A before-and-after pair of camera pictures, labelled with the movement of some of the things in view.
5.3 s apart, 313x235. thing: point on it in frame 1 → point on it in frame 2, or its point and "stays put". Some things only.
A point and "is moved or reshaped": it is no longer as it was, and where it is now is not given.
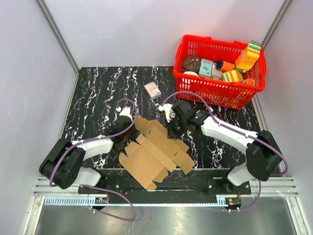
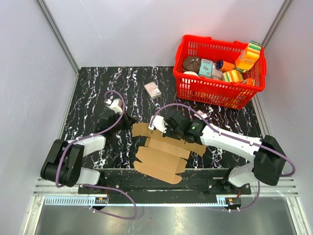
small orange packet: [249, 81] stays put
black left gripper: [134, 132] → [128, 121]
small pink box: [152, 90] stays put
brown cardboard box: [148, 157] is moved or reshaped
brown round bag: [191, 63] stays put
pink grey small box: [216, 73] stays put
